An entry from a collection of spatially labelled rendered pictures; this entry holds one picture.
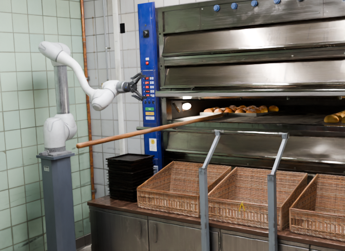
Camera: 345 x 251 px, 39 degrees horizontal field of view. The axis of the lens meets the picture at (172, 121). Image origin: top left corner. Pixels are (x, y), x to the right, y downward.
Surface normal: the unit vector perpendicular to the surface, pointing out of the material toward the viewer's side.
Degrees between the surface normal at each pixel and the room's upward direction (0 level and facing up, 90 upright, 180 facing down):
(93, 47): 90
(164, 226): 91
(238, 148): 70
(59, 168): 90
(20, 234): 90
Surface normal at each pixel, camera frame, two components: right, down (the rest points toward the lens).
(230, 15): -0.58, 0.11
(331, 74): -0.56, -0.24
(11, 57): 0.81, 0.03
